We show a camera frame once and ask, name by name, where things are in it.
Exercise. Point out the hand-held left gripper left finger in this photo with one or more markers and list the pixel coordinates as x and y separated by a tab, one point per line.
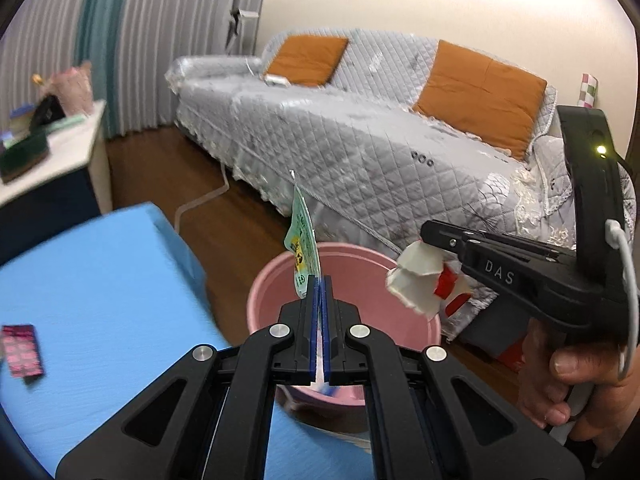
300	330

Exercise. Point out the dark purple packet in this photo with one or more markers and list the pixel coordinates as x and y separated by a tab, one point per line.
22	350

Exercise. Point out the black hat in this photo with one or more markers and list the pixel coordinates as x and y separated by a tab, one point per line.
47	112

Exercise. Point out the orange cushion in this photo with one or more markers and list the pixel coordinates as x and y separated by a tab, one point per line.
307	60
480	95

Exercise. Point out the stack of coloured bowls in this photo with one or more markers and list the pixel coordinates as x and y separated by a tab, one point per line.
21	117

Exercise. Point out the white-top coffee table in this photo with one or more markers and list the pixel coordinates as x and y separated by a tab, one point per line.
60	150

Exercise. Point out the red printed box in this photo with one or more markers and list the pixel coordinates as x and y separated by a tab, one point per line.
510	355

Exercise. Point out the white floor stand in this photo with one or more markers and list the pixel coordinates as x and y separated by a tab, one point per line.
242	17

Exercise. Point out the dark green round tin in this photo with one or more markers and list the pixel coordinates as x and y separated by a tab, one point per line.
22	155

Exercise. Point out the grey curtain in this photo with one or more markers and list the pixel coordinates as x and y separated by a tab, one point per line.
50	35
190	45

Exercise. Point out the grey quilted sofa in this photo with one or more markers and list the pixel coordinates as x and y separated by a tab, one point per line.
375	160

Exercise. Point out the pink plastic bin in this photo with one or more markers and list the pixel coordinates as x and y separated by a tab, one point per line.
360	280

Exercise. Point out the green snack packet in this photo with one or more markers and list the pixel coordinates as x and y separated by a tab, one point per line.
302	255

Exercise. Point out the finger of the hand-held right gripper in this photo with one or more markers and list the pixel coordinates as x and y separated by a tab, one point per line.
450	235

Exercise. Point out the person's right hand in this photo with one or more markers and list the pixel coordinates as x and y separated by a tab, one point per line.
590	367

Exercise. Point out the torn white paper cup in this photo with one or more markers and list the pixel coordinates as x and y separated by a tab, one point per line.
415	275

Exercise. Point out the checkered pillow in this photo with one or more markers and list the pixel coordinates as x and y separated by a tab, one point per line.
589	91

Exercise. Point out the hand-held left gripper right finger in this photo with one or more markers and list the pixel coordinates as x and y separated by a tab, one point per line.
340	330

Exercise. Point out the blue patterned tablecloth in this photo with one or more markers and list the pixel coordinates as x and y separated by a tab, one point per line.
100	285

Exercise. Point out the small white box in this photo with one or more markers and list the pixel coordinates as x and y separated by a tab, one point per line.
276	80

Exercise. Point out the teal curtain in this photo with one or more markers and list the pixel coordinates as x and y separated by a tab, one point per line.
102	35

